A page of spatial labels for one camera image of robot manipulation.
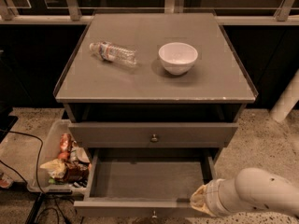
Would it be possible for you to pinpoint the grey wooden drawer cabinet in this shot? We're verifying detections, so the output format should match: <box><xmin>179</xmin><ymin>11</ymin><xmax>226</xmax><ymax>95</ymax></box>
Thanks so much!
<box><xmin>52</xmin><ymin>12</ymin><xmax>259</xmax><ymax>151</ymax></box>

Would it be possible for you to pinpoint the clear plastic water bottle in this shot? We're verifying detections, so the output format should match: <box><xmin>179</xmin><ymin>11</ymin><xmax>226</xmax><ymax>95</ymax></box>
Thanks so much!
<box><xmin>89</xmin><ymin>41</ymin><xmax>137</xmax><ymax>67</ymax></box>

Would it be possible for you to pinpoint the grey top drawer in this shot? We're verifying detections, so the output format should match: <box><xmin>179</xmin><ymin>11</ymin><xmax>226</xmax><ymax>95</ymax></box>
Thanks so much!
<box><xmin>68</xmin><ymin>122</ymin><xmax>238</xmax><ymax>148</ymax></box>

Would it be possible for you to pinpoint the red snack can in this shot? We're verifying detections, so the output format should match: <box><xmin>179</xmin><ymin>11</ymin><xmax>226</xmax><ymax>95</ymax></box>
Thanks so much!
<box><xmin>60</xmin><ymin>133</ymin><xmax>72</xmax><ymax>152</ymax></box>

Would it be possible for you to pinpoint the red apple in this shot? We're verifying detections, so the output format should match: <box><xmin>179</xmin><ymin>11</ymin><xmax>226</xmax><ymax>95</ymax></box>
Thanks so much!
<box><xmin>58</xmin><ymin>152</ymin><xmax>70</xmax><ymax>161</ymax></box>

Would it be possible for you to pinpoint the black floor cable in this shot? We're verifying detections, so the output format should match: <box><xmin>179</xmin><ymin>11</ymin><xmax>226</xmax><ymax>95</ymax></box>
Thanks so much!
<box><xmin>0</xmin><ymin>128</ymin><xmax>76</xmax><ymax>224</ymax></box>

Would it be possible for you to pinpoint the brown snack bag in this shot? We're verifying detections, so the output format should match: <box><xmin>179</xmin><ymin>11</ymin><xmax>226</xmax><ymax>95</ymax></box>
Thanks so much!
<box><xmin>64</xmin><ymin>162</ymin><xmax>89</xmax><ymax>182</ymax></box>

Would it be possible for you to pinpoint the grey drawer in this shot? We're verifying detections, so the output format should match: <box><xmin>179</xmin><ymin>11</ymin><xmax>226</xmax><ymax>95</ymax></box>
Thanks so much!
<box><xmin>75</xmin><ymin>148</ymin><xmax>216</xmax><ymax>217</ymax></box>
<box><xmin>68</xmin><ymin>122</ymin><xmax>238</xmax><ymax>148</ymax></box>

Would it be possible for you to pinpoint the white ceramic bowl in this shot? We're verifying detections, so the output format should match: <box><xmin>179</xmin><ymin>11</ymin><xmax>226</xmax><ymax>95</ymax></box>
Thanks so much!
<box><xmin>158</xmin><ymin>42</ymin><xmax>198</xmax><ymax>76</ymax></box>

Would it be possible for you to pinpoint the yellow snack bag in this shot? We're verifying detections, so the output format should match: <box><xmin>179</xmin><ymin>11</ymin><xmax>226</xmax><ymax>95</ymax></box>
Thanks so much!
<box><xmin>40</xmin><ymin>159</ymin><xmax>66</xmax><ymax>179</ymax></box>

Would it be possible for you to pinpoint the clear plastic storage bin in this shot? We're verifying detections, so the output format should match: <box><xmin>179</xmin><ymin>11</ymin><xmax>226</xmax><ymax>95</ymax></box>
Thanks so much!
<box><xmin>27</xmin><ymin>119</ymin><xmax>90</xmax><ymax>194</ymax></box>

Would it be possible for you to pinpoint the metal window railing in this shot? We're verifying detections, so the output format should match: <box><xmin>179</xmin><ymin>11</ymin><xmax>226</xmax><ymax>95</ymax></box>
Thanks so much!
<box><xmin>0</xmin><ymin>0</ymin><xmax>299</xmax><ymax>26</ymax></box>

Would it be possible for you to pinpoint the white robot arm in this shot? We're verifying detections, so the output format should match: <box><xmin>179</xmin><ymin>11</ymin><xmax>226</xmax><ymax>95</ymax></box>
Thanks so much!
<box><xmin>190</xmin><ymin>71</ymin><xmax>299</xmax><ymax>218</ymax></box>

